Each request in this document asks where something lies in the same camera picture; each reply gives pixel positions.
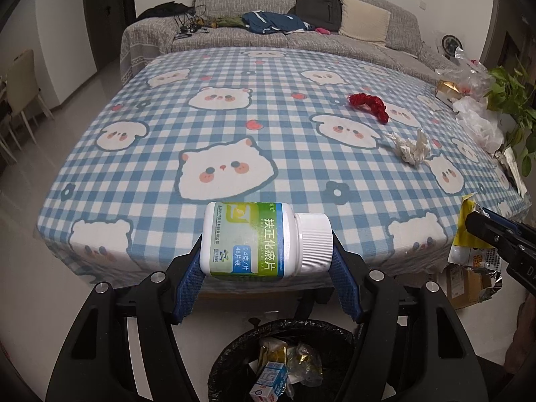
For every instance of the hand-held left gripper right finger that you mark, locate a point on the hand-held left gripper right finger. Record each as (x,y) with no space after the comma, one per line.
(345,284)

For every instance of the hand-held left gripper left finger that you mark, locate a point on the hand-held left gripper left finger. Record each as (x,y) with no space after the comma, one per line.
(188,284)

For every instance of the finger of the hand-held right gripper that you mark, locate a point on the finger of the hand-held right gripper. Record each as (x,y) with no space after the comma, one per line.
(485,230)
(508,222)

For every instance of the yellow snack packet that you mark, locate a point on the yellow snack packet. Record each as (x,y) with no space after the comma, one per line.
(465,226)

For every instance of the white green pill bottle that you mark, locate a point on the white green pill bottle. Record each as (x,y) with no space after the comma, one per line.
(251,238)

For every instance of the black bagged trash bin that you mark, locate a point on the black bagged trash bin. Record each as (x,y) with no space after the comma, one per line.
(226,356)

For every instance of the red white blue carton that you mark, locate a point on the red white blue carton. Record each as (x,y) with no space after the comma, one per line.
(268,381)

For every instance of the person's right hand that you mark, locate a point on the person's right hand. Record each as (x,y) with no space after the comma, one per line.
(522,335)

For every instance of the silver foil packet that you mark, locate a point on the silver foil packet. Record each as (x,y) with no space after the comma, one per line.
(513,167)

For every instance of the cardboard box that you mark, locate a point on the cardboard box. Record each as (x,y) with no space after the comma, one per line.
(465,289)

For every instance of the crumpled clear plastic wrap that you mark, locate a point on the crumpled clear plastic wrap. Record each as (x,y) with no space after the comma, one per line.
(305,364)

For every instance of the white plastic bag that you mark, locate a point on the white plastic bag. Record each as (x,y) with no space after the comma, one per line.
(481,123)

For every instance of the crumpled white tissue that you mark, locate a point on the crumpled white tissue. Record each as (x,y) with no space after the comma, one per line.
(412,148)

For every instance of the green potted plant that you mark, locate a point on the green potted plant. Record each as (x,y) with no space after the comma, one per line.
(513,92)

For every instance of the gold box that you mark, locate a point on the gold box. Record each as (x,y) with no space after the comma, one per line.
(447,90)

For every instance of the clear plastic bag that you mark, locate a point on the clear plastic bag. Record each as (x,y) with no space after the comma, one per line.
(469,73)

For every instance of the blue checked printed tablecloth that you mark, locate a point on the blue checked printed tablecloth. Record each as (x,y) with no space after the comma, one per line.
(167,104)

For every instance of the round black clock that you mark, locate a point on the round black clock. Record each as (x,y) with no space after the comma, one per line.
(451,45)

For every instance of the cream cushion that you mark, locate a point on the cream cushion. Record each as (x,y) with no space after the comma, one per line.
(364,19)

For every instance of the pink cloth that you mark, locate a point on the pink cloth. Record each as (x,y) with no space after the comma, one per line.
(322,31)

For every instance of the white dining chair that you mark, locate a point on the white dining chair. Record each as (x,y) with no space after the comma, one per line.
(23,83)

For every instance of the green cloth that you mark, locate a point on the green cloth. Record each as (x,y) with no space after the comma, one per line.
(228,21)

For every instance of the blue jacket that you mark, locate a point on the blue jacket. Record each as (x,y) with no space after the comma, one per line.
(272,23)

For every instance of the black garment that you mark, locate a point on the black garment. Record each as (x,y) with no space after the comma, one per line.
(163,10)

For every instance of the dark grey backpack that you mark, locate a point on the dark grey backpack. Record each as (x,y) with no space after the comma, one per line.
(316,6)

